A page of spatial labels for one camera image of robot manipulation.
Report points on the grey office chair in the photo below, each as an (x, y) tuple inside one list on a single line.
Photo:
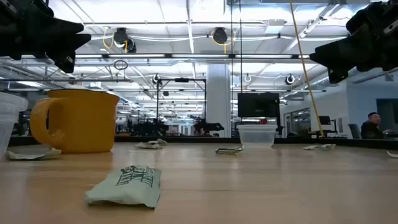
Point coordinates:
[(354, 130)]

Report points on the amber round bowl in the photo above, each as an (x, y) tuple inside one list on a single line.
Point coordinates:
[(84, 124)]

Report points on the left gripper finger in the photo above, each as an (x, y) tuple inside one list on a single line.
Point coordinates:
[(66, 62), (70, 35)]

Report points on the black background station frame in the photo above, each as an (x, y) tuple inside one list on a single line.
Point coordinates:
[(157, 102)]

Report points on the black horizontal overhead beam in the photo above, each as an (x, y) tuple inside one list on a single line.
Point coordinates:
[(199, 56)]

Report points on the black aluminium station frame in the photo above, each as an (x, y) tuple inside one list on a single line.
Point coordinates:
[(186, 140)]

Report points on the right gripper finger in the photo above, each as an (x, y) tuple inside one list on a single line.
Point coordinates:
[(335, 51), (340, 73)]

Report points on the clear plastic round container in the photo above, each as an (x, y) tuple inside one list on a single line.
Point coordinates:
[(9, 124), (256, 137)]

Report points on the white building column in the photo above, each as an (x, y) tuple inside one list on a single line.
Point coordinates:
[(218, 99)]

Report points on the black flat monitor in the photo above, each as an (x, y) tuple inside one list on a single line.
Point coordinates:
[(258, 105)]

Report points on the person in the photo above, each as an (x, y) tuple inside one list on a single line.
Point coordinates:
[(371, 127)]

